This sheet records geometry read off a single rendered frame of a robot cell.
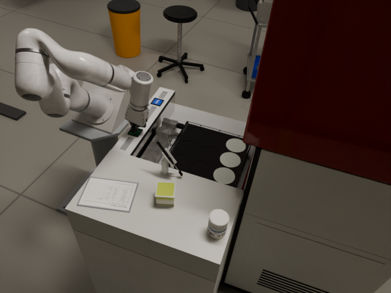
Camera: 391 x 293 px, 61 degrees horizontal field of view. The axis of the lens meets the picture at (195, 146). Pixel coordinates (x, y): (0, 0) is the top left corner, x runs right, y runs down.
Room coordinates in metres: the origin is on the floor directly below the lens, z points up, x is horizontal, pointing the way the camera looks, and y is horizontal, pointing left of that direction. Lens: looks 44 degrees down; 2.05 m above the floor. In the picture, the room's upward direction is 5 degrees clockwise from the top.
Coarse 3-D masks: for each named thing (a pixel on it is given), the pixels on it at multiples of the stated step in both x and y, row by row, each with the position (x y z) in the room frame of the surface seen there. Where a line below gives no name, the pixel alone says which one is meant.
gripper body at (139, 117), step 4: (128, 104) 1.17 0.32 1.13; (128, 108) 1.16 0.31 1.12; (132, 108) 1.14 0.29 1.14; (128, 112) 1.16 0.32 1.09; (132, 112) 1.15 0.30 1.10; (136, 112) 1.14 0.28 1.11; (140, 112) 1.14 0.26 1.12; (144, 112) 1.14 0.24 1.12; (148, 112) 1.17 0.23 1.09; (128, 116) 1.16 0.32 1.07; (132, 116) 1.15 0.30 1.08; (136, 116) 1.15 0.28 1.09; (140, 116) 1.14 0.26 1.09; (144, 116) 1.14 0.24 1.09; (132, 120) 1.15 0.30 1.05; (136, 120) 1.15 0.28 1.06; (140, 120) 1.14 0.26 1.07; (144, 120) 1.14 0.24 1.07; (140, 124) 1.14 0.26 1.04
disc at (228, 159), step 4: (228, 152) 1.15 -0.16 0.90; (224, 156) 1.12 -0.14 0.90; (228, 156) 1.12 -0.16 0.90; (232, 156) 1.12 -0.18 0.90; (236, 156) 1.13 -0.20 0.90; (220, 160) 1.09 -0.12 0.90; (224, 160) 1.09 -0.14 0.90; (228, 160) 1.09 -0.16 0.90; (232, 160) 1.10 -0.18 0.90; (236, 160) 1.10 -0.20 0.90; (240, 160) 1.10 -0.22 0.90; (224, 164) 1.07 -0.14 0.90; (228, 164) 1.07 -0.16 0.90; (232, 164) 1.07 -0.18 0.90; (236, 164) 1.08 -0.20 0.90
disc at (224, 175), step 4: (220, 168) 1.04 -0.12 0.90; (224, 168) 1.04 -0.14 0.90; (216, 172) 1.01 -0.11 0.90; (220, 172) 1.02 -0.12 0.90; (224, 172) 1.02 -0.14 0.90; (228, 172) 1.02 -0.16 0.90; (232, 172) 1.02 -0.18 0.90; (216, 176) 0.99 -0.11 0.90; (220, 176) 0.99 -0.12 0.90; (224, 176) 0.99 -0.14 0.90; (228, 176) 1.00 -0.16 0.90; (232, 176) 1.00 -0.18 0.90; (216, 180) 0.97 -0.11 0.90; (220, 180) 0.97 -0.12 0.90; (224, 180) 0.97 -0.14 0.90; (228, 180) 0.97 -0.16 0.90; (232, 180) 0.97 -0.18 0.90
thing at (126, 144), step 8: (160, 88) 1.56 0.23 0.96; (160, 96) 1.49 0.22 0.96; (168, 96) 1.49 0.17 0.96; (152, 112) 1.34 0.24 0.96; (152, 120) 1.27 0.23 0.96; (128, 128) 1.20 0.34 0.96; (144, 128) 1.21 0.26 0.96; (128, 136) 1.14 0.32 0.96; (120, 144) 1.09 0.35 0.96; (128, 144) 1.09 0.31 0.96; (136, 144) 1.09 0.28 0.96; (128, 152) 1.04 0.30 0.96
